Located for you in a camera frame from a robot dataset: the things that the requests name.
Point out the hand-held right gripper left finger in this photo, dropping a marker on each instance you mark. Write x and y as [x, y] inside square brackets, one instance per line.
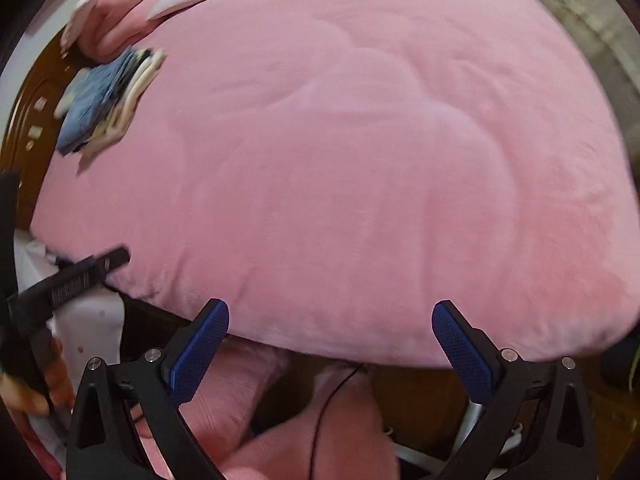
[197, 355]

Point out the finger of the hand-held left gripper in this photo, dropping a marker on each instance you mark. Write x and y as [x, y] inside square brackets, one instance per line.
[114, 259]

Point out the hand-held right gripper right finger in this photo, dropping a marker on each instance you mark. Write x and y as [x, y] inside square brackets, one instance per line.
[462, 355]

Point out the blue denim jacket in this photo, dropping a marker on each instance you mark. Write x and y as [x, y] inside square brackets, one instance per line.
[95, 105]

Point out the stack of folded clothes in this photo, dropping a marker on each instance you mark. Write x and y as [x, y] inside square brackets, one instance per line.
[142, 80]

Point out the person's left hand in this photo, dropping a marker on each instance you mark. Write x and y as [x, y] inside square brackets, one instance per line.
[62, 385]

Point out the person's left leg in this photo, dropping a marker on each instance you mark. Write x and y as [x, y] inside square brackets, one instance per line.
[220, 395]

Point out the person's leg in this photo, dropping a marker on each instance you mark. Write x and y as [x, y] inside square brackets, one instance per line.
[350, 430]
[220, 395]

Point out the white dotted cloth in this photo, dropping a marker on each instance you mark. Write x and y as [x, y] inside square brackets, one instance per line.
[85, 330]

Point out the person's right leg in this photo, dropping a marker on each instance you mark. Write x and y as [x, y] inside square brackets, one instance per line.
[350, 430]

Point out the wooden bed headboard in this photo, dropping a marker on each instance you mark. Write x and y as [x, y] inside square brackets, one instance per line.
[30, 130]

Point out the dark blue pot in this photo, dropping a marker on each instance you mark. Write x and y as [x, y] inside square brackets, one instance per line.
[620, 365]

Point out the pink plush bed blanket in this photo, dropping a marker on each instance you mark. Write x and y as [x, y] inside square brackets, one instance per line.
[350, 160]

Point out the folded pink quilt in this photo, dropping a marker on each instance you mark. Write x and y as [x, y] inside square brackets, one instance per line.
[120, 20]

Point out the cream lace furniture cover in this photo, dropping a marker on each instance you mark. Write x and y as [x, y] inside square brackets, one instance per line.
[575, 15]

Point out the white metal frame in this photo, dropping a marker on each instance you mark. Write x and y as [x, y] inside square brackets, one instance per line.
[470, 440]

